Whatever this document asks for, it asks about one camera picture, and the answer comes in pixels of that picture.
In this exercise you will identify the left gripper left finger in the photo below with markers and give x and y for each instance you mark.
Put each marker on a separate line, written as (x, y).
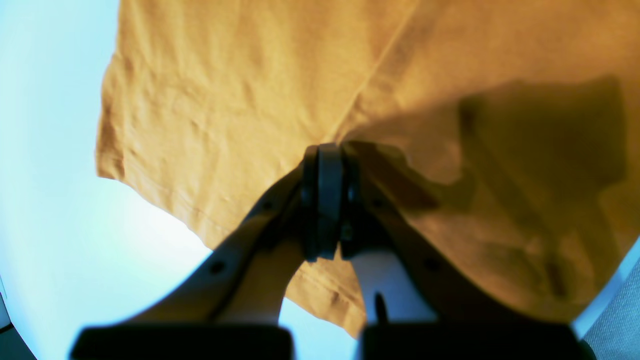
(245, 279)

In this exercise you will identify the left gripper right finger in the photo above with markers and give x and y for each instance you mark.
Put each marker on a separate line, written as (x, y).
(404, 280)

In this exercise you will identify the orange T-shirt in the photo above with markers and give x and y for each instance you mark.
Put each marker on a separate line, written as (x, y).
(506, 131)

